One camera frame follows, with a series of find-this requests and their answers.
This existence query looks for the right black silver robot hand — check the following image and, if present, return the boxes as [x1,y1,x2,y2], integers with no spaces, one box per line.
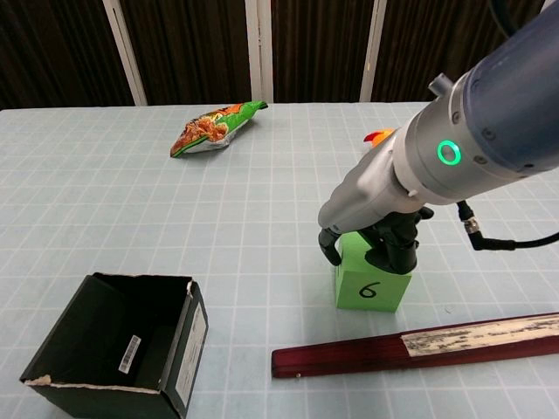
[317,128,436,274]

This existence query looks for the green cube with handwritten numbers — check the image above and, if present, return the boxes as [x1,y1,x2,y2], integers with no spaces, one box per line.
[335,231,414,314]

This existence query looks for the yellow rubber chicken toy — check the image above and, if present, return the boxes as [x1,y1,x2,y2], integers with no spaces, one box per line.
[363,127,395,146]

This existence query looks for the dark red folded fan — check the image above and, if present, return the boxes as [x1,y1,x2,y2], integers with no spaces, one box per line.
[271,312,559,379]

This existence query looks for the green snack bag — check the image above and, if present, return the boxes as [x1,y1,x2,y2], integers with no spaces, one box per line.
[169,100,268,159]

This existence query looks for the light blue grid tablecloth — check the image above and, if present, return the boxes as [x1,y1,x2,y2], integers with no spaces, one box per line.
[0,100,559,419]

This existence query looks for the black open cardboard box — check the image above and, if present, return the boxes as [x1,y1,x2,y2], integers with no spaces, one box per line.
[19,272,210,419]

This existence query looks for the black cable with angled plug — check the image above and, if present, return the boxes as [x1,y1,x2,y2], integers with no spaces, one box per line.
[456,200,559,252]

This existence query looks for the white metal frame post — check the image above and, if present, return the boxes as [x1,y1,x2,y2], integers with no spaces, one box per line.
[360,0,388,103]
[102,0,148,106]
[244,0,274,105]

